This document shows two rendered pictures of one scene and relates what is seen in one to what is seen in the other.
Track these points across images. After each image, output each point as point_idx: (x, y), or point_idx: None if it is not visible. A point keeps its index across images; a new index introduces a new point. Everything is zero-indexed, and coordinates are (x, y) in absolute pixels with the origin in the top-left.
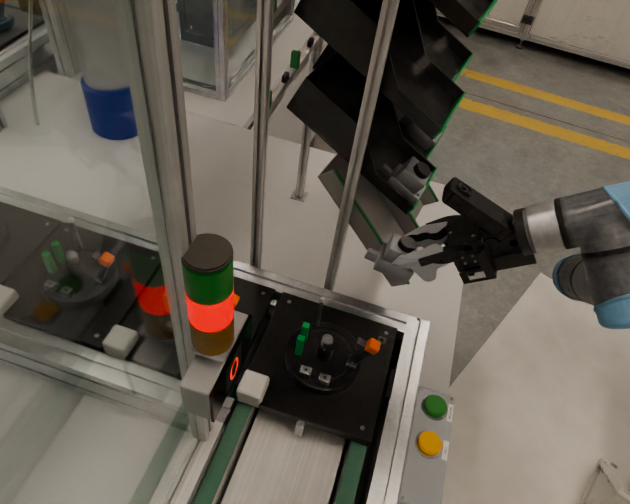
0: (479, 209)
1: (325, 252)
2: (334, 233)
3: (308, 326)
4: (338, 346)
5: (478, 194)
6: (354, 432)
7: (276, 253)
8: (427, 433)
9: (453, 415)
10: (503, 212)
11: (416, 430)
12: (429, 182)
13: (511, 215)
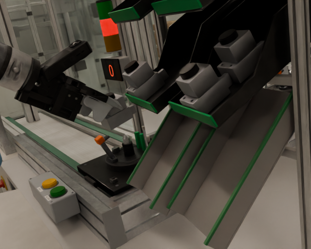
0: (59, 52)
1: (252, 230)
2: (278, 245)
3: (139, 134)
4: (127, 159)
5: (67, 52)
6: (86, 162)
7: (265, 201)
8: (53, 181)
9: (53, 246)
10: (47, 65)
11: (60, 183)
12: (139, 100)
13: (42, 70)
